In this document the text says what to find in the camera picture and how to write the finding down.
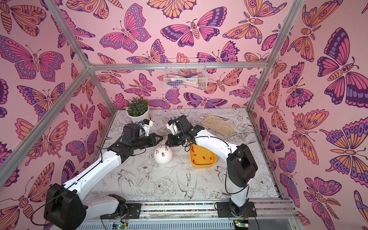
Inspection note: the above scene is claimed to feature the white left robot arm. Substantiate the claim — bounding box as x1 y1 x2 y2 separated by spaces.
44 123 163 230

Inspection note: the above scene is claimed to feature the green plant in white pot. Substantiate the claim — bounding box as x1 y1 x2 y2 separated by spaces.
126 96 150 123

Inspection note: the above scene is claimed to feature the yellow plastic tray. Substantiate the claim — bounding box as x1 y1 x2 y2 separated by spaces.
189 144 217 168

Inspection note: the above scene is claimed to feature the white wire wall basket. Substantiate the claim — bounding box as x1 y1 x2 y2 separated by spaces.
163 58 208 90

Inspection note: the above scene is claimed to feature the white dome with screws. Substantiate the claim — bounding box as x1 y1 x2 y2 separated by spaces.
153 145 173 165

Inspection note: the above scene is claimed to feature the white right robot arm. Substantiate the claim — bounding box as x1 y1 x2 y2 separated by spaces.
166 115 258 217

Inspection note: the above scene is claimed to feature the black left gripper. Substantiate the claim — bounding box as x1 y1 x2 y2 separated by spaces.
132 134 164 151

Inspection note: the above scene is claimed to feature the aluminium frame corner post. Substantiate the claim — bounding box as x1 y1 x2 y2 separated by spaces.
45 0 115 113

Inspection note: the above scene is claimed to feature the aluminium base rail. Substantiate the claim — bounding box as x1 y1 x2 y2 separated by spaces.
61 199 297 222

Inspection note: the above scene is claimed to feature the cream fabric work glove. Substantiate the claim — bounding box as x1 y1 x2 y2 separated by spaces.
202 114 235 137

